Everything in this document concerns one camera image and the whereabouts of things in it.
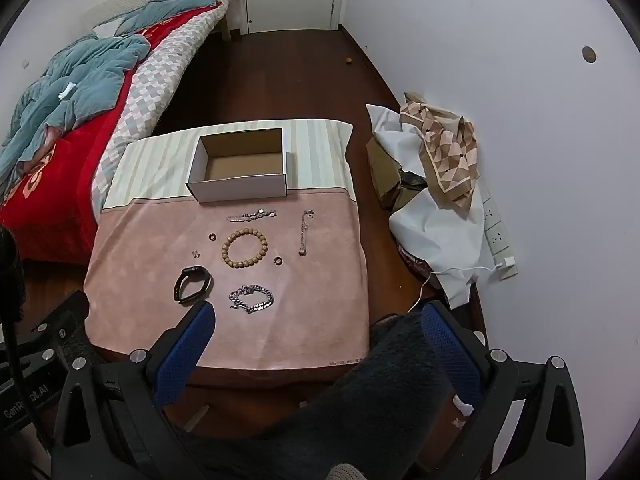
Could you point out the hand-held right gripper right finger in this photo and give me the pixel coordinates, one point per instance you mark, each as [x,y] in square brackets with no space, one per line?
[450,355]

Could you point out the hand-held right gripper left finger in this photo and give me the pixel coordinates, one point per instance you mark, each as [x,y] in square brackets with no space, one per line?
[185,355]

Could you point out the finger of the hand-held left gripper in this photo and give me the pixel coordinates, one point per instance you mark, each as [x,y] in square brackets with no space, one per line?
[60,320]

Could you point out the black smart band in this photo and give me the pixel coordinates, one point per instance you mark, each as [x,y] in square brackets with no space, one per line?
[200,275]

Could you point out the white cardboard box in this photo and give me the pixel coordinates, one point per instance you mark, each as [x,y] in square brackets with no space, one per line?
[240,192]

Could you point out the white wheel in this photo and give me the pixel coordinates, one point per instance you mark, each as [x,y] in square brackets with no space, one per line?
[479,336]

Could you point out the person's leg in dark pants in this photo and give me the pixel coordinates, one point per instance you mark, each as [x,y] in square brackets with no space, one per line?
[375,410]

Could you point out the pink patterned cloth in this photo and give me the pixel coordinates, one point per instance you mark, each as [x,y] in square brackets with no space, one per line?
[412,262]

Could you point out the white cloth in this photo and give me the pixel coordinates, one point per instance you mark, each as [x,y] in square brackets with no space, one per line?
[440,240]

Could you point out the bed with quilts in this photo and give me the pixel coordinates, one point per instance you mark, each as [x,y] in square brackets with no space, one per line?
[55,200]

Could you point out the pink and striped table cloth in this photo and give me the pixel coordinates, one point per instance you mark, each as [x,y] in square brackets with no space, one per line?
[310,320]

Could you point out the white power strip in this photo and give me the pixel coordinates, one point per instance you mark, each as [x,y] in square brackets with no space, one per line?
[495,230]

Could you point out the dark crumpled object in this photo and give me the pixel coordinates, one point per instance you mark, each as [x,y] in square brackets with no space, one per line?
[412,180]

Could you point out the brown cardboard box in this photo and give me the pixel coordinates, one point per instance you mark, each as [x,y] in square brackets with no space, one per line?
[382,170]

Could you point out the brown checked scarf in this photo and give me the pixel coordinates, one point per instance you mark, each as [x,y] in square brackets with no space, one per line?
[450,150]

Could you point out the white paper scrap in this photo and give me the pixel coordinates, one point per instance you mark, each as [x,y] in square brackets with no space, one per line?
[66,91]

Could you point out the teal blanket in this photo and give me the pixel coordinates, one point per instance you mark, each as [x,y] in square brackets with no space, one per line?
[90,65]

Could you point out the checked quilt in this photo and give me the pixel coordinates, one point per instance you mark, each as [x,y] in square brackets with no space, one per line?
[155,75]

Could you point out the white bed leg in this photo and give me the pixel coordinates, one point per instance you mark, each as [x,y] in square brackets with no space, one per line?
[226,20]

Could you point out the round wall hole cover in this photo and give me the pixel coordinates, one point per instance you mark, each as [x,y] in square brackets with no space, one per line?
[589,54]

